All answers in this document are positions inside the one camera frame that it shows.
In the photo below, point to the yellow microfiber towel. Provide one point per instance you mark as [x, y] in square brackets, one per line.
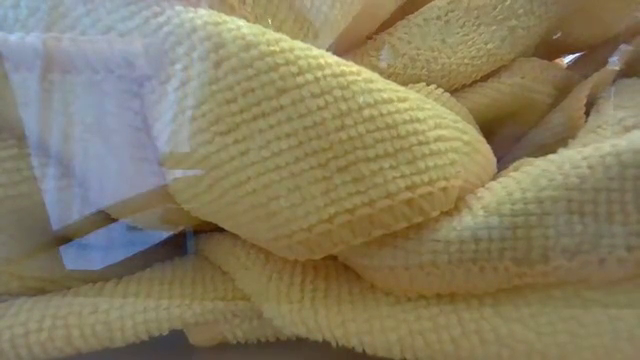
[325, 150]
[525, 225]
[400, 320]
[465, 45]

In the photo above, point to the clear plastic basket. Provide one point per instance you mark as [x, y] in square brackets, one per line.
[110, 215]

